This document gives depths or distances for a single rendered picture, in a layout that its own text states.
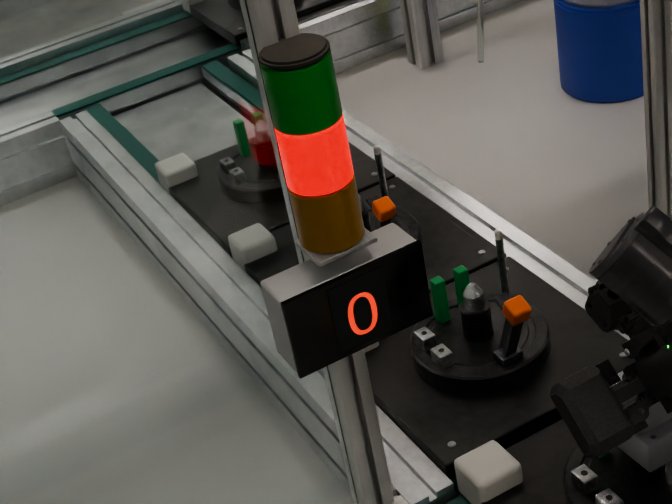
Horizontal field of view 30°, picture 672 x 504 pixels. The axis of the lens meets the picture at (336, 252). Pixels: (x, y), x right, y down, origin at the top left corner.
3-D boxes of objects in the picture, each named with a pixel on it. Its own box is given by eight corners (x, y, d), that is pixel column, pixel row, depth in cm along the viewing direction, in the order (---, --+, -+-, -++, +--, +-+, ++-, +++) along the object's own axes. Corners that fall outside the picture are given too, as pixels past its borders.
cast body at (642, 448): (692, 450, 102) (690, 384, 99) (650, 474, 101) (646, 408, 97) (624, 399, 109) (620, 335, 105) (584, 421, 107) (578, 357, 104)
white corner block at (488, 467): (527, 497, 112) (523, 463, 109) (485, 520, 110) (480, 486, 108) (497, 468, 115) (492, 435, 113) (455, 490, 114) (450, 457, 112)
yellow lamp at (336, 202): (377, 236, 93) (366, 180, 91) (318, 262, 92) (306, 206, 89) (345, 210, 97) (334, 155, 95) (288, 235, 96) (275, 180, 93)
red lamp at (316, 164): (366, 178, 91) (355, 119, 88) (306, 204, 89) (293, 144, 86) (334, 154, 95) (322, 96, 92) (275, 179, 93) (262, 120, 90)
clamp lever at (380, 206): (393, 250, 140) (397, 206, 134) (378, 256, 140) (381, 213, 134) (376, 228, 142) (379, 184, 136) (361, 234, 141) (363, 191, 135)
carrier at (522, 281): (653, 373, 122) (649, 267, 116) (447, 482, 115) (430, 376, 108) (510, 269, 141) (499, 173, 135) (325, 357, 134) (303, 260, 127)
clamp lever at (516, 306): (522, 353, 121) (533, 308, 115) (504, 362, 120) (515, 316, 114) (500, 326, 123) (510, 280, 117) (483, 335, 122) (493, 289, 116)
